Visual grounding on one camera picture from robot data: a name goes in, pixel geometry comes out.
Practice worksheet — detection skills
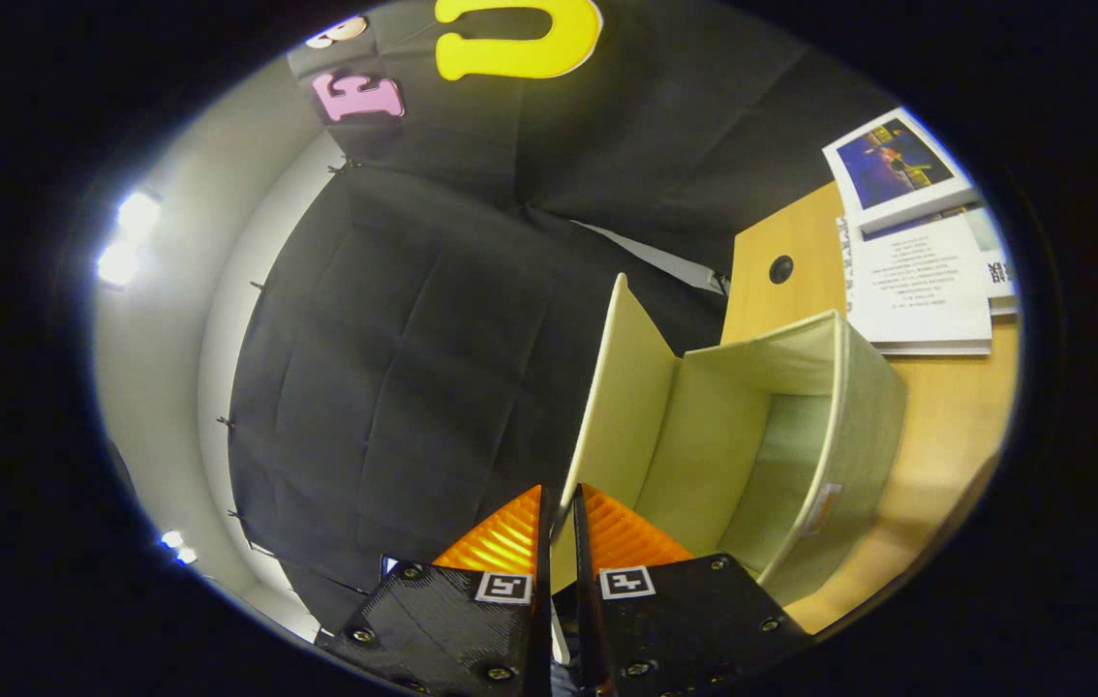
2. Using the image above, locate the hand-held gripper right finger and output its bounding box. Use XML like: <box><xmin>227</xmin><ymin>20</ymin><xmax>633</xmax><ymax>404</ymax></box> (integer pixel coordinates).
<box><xmin>568</xmin><ymin>484</ymin><xmax>811</xmax><ymax>697</ymax></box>

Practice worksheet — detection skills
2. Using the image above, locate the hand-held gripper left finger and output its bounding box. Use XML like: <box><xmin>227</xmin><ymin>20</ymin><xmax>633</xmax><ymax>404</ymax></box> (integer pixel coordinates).
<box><xmin>317</xmin><ymin>484</ymin><xmax>555</xmax><ymax>697</ymax></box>

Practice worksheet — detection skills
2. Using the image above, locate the green fabric storage box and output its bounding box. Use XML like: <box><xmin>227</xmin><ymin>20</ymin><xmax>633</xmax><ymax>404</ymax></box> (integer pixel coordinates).
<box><xmin>547</xmin><ymin>273</ymin><xmax>908</xmax><ymax>659</ymax></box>

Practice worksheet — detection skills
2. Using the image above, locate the black backdrop cloth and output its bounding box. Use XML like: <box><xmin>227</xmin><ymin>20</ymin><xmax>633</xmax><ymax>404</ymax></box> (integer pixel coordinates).
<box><xmin>228</xmin><ymin>0</ymin><xmax>903</xmax><ymax>630</ymax></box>

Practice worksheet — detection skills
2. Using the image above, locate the white text-cover book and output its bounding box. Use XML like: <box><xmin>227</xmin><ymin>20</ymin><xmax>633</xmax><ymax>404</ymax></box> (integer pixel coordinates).
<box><xmin>839</xmin><ymin>208</ymin><xmax>995</xmax><ymax>356</ymax></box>

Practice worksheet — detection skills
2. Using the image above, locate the large ceiling light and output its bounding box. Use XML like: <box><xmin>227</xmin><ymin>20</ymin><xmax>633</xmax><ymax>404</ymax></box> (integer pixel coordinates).
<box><xmin>96</xmin><ymin>189</ymin><xmax>163</xmax><ymax>288</ymax></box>

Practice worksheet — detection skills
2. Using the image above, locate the small white picture-cover book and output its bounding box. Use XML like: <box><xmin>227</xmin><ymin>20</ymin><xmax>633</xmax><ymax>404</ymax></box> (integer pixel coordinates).
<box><xmin>822</xmin><ymin>106</ymin><xmax>981</xmax><ymax>233</ymax></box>

